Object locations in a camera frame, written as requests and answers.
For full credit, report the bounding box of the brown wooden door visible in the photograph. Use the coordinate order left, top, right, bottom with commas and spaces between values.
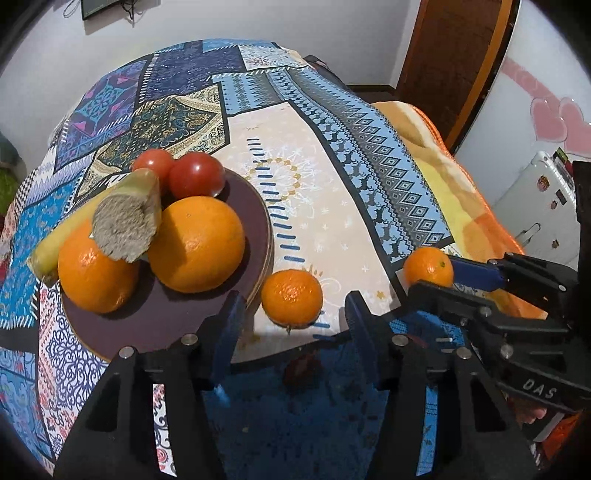
396, 0, 520, 152

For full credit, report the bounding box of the wall mounted black television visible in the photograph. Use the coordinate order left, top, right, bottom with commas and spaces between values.
80, 0, 121, 21

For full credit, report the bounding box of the large plain orange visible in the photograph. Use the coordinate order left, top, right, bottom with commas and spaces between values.
147, 196, 245, 294

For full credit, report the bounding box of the right human hand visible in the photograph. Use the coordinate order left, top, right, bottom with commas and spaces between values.
508, 397, 547, 426

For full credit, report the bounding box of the dark purple round plate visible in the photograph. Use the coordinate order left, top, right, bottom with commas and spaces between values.
62, 171, 273, 359

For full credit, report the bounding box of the small red tomato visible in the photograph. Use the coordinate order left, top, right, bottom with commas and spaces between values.
131, 149, 175, 195

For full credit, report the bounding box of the dark purple plum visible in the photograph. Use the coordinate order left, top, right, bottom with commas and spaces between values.
283, 353, 322, 395

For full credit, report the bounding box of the mandarin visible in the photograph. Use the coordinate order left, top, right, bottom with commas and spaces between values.
403, 247, 454, 287
260, 269, 324, 330

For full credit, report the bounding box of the white refrigerator with stickers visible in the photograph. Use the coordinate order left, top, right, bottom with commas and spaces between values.
493, 151, 580, 269

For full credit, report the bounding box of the large orange with sticker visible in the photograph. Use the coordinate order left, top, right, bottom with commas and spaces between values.
58, 219, 140, 314

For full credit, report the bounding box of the blue patchwork bedspread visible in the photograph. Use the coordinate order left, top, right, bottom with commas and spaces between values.
1, 39, 454, 472

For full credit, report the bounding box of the orange yellow fleece blanket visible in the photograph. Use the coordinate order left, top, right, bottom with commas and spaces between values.
370, 100, 548, 322

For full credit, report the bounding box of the green patterned box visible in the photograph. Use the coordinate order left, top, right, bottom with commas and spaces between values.
0, 168, 19, 216

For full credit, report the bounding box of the large red tomato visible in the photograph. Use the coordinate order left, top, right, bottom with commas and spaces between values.
168, 152, 225, 199

